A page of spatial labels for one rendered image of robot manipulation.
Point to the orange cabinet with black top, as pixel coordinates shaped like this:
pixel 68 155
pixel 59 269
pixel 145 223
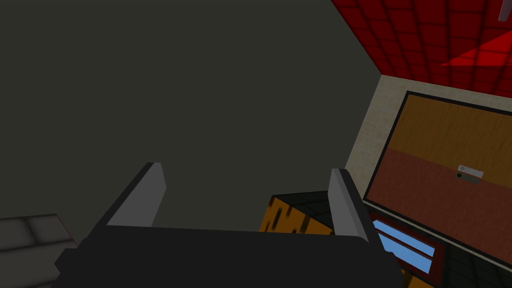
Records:
pixel 298 214

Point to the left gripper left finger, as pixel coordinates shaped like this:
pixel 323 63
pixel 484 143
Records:
pixel 140 200

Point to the window with red frame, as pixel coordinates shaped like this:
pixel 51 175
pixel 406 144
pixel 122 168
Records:
pixel 406 247

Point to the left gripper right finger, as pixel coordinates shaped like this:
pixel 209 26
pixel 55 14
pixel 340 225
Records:
pixel 347 208

